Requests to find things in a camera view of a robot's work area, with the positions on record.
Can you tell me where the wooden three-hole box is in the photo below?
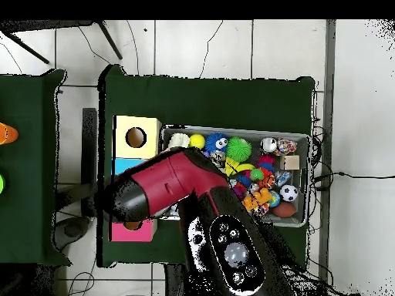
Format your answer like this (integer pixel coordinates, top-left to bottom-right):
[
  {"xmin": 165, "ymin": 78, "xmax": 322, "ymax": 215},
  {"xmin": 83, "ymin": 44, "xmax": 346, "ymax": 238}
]
[{"xmin": 108, "ymin": 115, "xmax": 163, "ymax": 243}]

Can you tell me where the black power cable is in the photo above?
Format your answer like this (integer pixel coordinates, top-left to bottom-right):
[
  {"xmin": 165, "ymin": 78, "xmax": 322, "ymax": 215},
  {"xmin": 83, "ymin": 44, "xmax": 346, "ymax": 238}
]
[{"xmin": 311, "ymin": 170, "xmax": 395, "ymax": 192}]

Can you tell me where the colourful confetti ball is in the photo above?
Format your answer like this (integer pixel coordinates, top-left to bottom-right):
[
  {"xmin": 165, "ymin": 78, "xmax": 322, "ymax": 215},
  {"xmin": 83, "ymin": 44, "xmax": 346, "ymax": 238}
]
[{"xmin": 275, "ymin": 137, "xmax": 298, "ymax": 156}]

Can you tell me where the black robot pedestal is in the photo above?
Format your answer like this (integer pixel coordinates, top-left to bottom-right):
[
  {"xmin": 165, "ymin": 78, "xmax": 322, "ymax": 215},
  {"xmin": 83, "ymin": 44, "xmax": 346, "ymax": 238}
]
[{"xmin": 164, "ymin": 264, "xmax": 192, "ymax": 296}]

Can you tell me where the black upright panel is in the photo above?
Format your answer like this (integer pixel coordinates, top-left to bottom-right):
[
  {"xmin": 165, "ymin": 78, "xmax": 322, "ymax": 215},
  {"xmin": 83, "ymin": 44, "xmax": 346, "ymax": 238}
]
[{"xmin": 81, "ymin": 107, "xmax": 98, "ymax": 217}]

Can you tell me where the brown toy football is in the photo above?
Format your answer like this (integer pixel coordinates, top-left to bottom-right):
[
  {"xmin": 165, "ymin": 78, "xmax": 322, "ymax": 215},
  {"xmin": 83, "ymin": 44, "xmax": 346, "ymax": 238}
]
[{"xmin": 272, "ymin": 201, "xmax": 298, "ymax": 219}]

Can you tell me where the dark grey stand base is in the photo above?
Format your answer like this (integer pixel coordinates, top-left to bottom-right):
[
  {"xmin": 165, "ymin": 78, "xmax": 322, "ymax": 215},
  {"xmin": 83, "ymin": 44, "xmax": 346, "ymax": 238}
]
[{"xmin": 53, "ymin": 215, "xmax": 92, "ymax": 251}]

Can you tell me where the dark green table cloth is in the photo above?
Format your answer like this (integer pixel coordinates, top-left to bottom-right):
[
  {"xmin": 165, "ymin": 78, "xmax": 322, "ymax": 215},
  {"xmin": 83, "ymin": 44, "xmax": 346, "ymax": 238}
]
[
  {"xmin": 96, "ymin": 63, "xmax": 316, "ymax": 268},
  {"xmin": 0, "ymin": 68, "xmax": 72, "ymax": 267}
]

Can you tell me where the blue spiky ball with eyes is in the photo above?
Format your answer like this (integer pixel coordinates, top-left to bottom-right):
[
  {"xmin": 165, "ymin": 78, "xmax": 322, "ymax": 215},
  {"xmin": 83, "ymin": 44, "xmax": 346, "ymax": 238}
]
[{"xmin": 204, "ymin": 132, "xmax": 230, "ymax": 154}]

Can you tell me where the cream waffle cloth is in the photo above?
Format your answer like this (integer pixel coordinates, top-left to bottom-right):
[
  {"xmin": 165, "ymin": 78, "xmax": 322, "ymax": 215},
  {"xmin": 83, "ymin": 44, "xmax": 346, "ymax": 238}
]
[{"xmin": 167, "ymin": 133, "xmax": 191, "ymax": 150}]

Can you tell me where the orange cone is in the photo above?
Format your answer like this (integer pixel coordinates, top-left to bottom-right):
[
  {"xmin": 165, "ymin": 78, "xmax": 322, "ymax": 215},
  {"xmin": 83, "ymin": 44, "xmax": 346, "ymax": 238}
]
[{"xmin": 0, "ymin": 122, "xmax": 19, "ymax": 146}]

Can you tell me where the black and white soccer ball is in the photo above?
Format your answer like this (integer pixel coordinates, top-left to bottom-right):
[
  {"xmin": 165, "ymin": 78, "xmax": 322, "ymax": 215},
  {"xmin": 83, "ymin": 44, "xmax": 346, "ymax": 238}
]
[{"xmin": 279, "ymin": 183, "xmax": 299, "ymax": 203}]

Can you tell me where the yellow ball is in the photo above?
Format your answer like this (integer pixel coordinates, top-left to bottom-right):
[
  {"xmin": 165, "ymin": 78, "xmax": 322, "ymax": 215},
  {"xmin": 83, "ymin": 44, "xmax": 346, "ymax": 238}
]
[{"xmin": 188, "ymin": 133, "xmax": 206, "ymax": 151}]

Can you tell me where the green spiky ball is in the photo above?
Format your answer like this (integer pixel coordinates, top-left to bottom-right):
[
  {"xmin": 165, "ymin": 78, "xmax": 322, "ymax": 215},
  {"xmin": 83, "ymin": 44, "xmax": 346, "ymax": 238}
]
[{"xmin": 225, "ymin": 136, "xmax": 252, "ymax": 163}]

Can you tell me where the plain wooden block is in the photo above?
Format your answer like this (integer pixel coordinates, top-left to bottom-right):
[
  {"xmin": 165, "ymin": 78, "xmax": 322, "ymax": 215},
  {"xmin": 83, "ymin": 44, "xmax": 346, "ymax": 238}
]
[{"xmin": 283, "ymin": 154, "xmax": 301, "ymax": 171}]

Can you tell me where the black tripod stand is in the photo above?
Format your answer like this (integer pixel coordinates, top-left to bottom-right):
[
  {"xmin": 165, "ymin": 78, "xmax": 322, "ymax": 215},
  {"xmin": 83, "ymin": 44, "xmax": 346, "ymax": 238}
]
[{"xmin": 0, "ymin": 19, "xmax": 123, "ymax": 65}]

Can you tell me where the silver tin can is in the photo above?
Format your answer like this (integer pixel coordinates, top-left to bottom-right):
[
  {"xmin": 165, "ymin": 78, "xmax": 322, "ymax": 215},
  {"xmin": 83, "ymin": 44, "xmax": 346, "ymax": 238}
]
[{"xmin": 260, "ymin": 136, "xmax": 279, "ymax": 154}]

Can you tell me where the clear mesh bin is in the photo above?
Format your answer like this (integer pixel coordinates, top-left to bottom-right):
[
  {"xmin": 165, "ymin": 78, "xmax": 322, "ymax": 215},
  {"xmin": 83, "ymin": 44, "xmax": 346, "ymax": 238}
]
[{"xmin": 155, "ymin": 124, "xmax": 311, "ymax": 228}]

